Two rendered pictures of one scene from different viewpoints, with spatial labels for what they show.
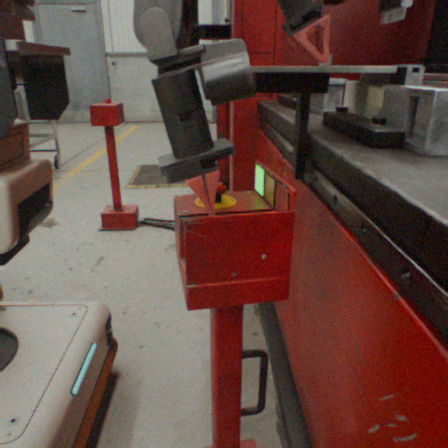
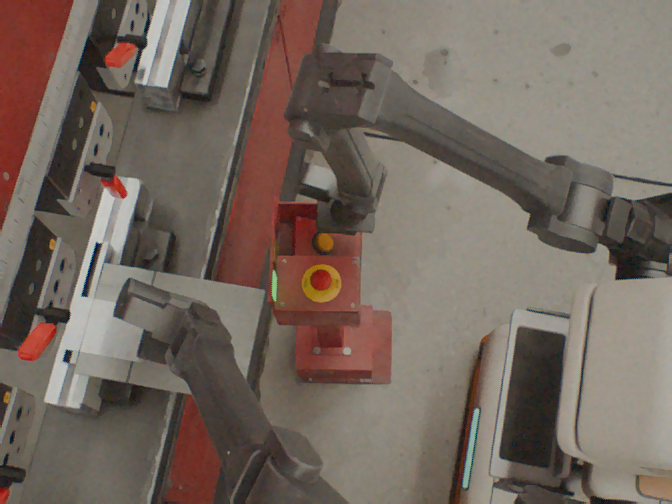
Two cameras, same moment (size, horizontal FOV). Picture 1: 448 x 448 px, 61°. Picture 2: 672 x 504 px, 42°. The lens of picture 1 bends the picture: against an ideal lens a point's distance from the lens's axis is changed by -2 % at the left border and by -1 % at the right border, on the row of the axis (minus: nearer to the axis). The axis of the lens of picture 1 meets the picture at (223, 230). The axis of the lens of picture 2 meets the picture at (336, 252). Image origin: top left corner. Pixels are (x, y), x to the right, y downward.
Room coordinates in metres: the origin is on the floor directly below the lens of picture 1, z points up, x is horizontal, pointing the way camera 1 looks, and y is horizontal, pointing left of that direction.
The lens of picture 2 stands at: (1.05, 0.20, 2.34)
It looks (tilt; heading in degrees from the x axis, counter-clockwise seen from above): 72 degrees down; 200
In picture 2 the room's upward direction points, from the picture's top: 7 degrees counter-clockwise
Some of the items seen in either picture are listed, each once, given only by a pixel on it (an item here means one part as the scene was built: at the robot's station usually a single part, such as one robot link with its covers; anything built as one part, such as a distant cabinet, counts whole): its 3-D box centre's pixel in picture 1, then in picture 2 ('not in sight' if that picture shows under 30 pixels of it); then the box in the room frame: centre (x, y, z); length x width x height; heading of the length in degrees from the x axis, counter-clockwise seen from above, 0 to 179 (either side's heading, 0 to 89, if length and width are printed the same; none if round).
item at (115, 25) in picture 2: not in sight; (94, 18); (0.45, -0.33, 1.26); 0.15 x 0.09 x 0.17; 2
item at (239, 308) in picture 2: (311, 69); (171, 331); (0.82, -0.17, 1.00); 0.26 x 0.18 x 0.01; 92
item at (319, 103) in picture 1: (312, 92); not in sight; (1.37, -0.30, 0.92); 0.50 x 0.06 x 0.10; 2
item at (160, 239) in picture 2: (356, 126); (138, 313); (0.78, -0.26, 0.89); 0.30 x 0.05 x 0.03; 2
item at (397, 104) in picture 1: (390, 110); (102, 294); (0.77, -0.32, 0.92); 0.39 x 0.06 x 0.10; 2
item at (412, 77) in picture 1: (389, 75); (86, 302); (0.80, -0.32, 0.99); 0.20 x 0.03 x 0.03; 2
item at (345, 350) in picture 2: not in sight; (332, 335); (0.59, 0.00, 0.13); 0.10 x 0.10 x 0.01; 11
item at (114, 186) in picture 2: not in sight; (107, 181); (0.67, -0.26, 1.20); 0.04 x 0.02 x 0.10; 92
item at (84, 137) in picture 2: not in sight; (55, 145); (0.65, -0.33, 1.26); 0.15 x 0.09 x 0.17; 2
